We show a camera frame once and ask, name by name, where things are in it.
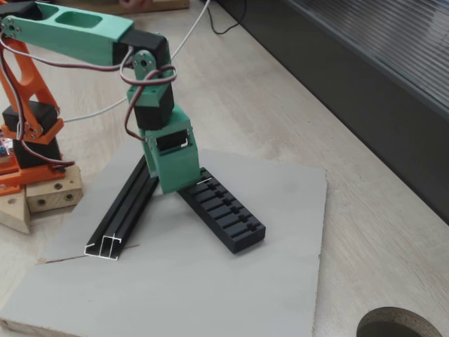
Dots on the green gripper with servo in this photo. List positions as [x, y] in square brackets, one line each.
[178, 165]

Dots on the small metal bracket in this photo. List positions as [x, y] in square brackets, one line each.
[203, 181]

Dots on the black slotted plastic block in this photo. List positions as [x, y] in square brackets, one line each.
[242, 242]

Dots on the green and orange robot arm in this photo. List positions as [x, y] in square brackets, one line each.
[77, 38]

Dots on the black aluminium profile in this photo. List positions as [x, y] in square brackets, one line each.
[119, 214]

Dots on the wooden block with holes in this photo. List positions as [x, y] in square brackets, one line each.
[52, 200]

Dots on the grey board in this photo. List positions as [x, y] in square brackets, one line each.
[210, 281]

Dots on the wooden board strip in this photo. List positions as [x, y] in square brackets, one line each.
[158, 5]

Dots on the pale wooden wedge block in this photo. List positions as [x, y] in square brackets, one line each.
[14, 214]

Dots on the red controller board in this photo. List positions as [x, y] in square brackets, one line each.
[5, 144]

